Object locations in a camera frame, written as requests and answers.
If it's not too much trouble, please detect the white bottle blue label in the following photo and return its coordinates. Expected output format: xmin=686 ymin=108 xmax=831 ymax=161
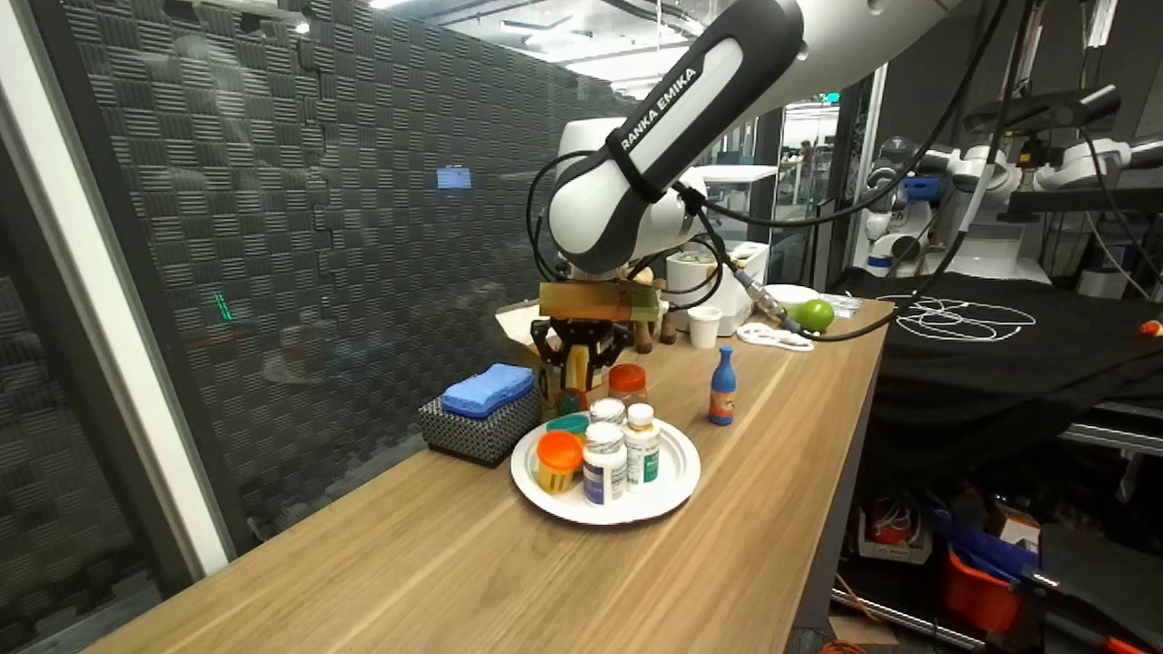
xmin=582 ymin=422 xmax=630 ymax=509

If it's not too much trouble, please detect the small blue bottle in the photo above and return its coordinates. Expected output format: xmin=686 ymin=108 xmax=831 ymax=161
xmin=704 ymin=343 xmax=741 ymax=428

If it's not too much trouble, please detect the green pear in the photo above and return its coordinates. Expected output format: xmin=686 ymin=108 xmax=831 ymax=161
xmin=784 ymin=299 xmax=841 ymax=336

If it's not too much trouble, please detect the crumpled clear plastic bag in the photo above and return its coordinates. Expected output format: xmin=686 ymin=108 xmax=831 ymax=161
xmin=733 ymin=318 xmax=815 ymax=356

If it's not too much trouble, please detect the blue sponge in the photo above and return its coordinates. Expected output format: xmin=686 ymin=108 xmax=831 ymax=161
xmin=441 ymin=358 xmax=543 ymax=423

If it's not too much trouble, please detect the red white package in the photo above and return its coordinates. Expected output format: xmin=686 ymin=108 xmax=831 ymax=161
xmin=856 ymin=501 xmax=934 ymax=570

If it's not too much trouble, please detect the white window frame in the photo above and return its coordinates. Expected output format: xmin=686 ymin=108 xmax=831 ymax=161
xmin=0 ymin=0 xmax=237 ymax=578

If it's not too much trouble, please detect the spice jar orange lid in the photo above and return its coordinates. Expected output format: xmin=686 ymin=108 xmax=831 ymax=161
xmin=606 ymin=358 xmax=651 ymax=405

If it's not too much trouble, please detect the blue tool under table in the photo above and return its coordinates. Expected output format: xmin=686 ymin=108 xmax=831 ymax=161
xmin=926 ymin=514 xmax=1044 ymax=587

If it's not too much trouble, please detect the white lab equipment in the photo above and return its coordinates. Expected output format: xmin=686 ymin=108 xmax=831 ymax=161
xmin=851 ymin=138 xmax=1023 ymax=276

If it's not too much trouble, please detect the translucent white bucket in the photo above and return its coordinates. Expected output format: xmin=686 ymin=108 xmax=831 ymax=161
xmin=666 ymin=240 xmax=773 ymax=336

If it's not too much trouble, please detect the white paper cup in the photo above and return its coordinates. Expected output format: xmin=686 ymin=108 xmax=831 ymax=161
xmin=685 ymin=300 xmax=722 ymax=352

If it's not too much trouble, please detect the gray woven basket box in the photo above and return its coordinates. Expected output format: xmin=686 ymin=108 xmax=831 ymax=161
xmin=420 ymin=380 xmax=544 ymax=467

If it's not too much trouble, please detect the thin white cable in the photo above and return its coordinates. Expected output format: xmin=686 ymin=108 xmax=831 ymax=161
xmin=887 ymin=288 xmax=1044 ymax=347

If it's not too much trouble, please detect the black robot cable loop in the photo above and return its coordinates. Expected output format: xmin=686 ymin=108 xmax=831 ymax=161
xmin=524 ymin=147 xmax=732 ymax=313

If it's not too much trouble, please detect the white round plate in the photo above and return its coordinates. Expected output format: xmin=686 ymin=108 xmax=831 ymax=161
xmin=506 ymin=410 xmax=704 ymax=529

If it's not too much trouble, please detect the white bottle green label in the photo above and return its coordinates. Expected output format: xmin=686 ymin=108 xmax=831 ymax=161
xmin=621 ymin=399 xmax=666 ymax=490

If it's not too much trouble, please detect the orange bin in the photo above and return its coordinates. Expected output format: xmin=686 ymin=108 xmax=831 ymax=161
xmin=943 ymin=543 xmax=1034 ymax=639

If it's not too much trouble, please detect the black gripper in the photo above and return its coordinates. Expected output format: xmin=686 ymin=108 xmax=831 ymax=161
xmin=530 ymin=316 xmax=658 ymax=422

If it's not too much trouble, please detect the black cloth covered table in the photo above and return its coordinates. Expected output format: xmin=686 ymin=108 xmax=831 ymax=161
xmin=841 ymin=267 xmax=1163 ymax=438

